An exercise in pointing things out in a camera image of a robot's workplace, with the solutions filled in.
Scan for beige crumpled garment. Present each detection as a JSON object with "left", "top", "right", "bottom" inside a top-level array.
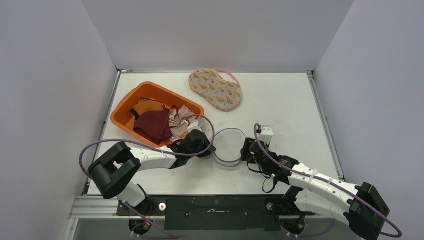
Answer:
[{"left": 168, "top": 105, "right": 197, "bottom": 142}]

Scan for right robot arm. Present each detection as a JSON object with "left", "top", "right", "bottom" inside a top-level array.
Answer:
[{"left": 240, "top": 138, "right": 390, "bottom": 240}]

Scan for dark red bra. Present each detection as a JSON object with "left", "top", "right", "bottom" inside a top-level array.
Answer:
[{"left": 130, "top": 108, "right": 173, "bottom": 145}]

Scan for floral padded bra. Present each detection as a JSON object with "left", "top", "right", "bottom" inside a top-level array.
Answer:
[{"left": 188, "top": 68, "right": 242, "bottom": 112}]

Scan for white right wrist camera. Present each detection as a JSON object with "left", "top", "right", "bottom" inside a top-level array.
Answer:
[{"left": 257, "top": 125, "right": 274, "bottom": 148}]

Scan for orange plastic tub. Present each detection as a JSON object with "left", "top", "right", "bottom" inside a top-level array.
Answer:
[{"left": 110, "top": 81, "right": 205, "bottom": 148}]

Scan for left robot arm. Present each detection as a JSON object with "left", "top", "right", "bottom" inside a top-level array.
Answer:
[{"left": 86, "top": 130, "right": 216, "bottom": 216}]

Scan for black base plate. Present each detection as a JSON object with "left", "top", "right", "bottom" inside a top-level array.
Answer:
[{"left": 115, "top": 195, "right": 316, "bottom": 233}]

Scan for orange bra black straps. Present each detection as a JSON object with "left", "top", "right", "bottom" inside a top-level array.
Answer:
[{"left": 129, "top": 97, "right": 167, "bottom": 121}]

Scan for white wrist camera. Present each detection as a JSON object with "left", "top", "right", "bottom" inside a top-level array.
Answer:
[
  {"left": 187, "top": 119, "right": 203, "bottom": 133},
  {"left": 257, "top": 125, "right": 274, "bottom": 148}
]

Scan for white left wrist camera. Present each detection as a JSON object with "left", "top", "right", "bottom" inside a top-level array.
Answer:
[{"left": 187, "top": 119, "right": 203, "bottom": 133}]

